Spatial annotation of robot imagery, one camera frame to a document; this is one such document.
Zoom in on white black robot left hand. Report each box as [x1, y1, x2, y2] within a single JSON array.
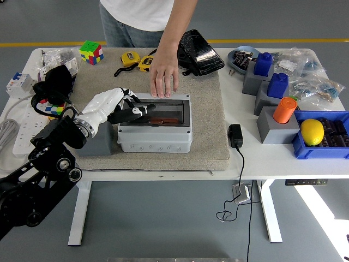
[[75, 87, 157, 130]]

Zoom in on person's left hand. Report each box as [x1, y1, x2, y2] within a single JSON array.
[[149, 51, 180, 99]]

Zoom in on smoked transparent box lid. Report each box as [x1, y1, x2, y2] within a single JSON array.
[[119, 99, 190, 128]]

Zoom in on orange cylinder battery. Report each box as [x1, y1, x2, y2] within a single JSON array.
[[272, 97, 298, 124], [148, 117, 179, 124]]

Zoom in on grey plastic junction box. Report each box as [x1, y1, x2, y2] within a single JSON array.
[[117, 93, 193, 153]]

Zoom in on blue square battery block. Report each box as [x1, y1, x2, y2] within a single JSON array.
[[266, 72, 289, 99], [253, 51, 275, 77]]

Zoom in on silver metal box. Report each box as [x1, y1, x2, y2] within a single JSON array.
[[231, 184, 251, 205]]

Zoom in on grey block with round hole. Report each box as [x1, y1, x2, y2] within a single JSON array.
[[77, 124, 114, 157]]

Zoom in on glossy black pouch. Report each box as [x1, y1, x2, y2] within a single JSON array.
[[148, 29, 225, 77]]

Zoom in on white-topped puzzle cube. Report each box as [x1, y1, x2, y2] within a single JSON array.
[[45, 103, 66, 120]]

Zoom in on black cloth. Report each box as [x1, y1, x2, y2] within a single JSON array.
[[32, 64, 76, 106]]

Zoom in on green-topped puzzle cube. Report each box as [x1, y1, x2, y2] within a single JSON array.
[[79, 40, 104, 66]]

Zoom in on person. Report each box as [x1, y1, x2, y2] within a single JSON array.
[[99, 0, 176, 49]]

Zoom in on grey-brown mat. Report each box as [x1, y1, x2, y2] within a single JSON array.
[[51, 47, 230, 172]]

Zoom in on clear bag of small parts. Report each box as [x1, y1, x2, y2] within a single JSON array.
[[35, 46, 82, 82]]

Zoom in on light blue dish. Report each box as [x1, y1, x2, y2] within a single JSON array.
[[227, 45, 262, 75]]

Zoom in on white power strip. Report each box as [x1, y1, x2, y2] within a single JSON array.
[[12, 99, 51, 158]]

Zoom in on dark components in dish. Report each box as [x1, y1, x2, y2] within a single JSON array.
[[233, 50, 253, 69]]

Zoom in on white blue circuit breaker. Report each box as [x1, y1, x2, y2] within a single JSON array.
[[5, 72, 38, 99]]

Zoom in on grey holder block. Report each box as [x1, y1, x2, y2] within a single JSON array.
[[242, 61, 275, 96], [256, 105, 300, 145], [253, 80, 290, 116]]

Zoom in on black table control panel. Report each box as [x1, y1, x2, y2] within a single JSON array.
[[285, 178, 328, 186]]

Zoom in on white table leg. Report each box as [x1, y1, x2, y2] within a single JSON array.
[[67, 180, 92, 246], [257, 179, 283, 243]]

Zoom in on black power adapter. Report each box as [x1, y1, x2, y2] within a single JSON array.
[[227, 123, 244, 148]]

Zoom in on blue plastic bin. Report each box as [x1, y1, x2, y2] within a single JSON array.
[[291, 110, 349, 160]]

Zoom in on clear bag white label parts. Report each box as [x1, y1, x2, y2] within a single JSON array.
[[272, 47, 310, 80]]

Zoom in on dark capacitors pile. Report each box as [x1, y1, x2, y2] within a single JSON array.
[[316, 116, 349, 148]]

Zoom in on yellow lemon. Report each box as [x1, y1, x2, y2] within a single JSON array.
[[299, 118, 325, 147]]

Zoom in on clear bag blue parts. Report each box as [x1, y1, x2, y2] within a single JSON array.
[[299, 57, 328, 80]]

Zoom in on clear bag mixed resistors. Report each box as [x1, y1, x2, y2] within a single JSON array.
[[288, 75, 346, 103]]

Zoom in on yellow tape measure with strap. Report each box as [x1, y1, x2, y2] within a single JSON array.
[[113, 51, 142, 78]]

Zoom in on black hanging cable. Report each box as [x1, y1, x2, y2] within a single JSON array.
[[234, 179, 263, 262]]

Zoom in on black adapter cord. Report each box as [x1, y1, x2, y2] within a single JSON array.
[[215, 146, 245, 222]]

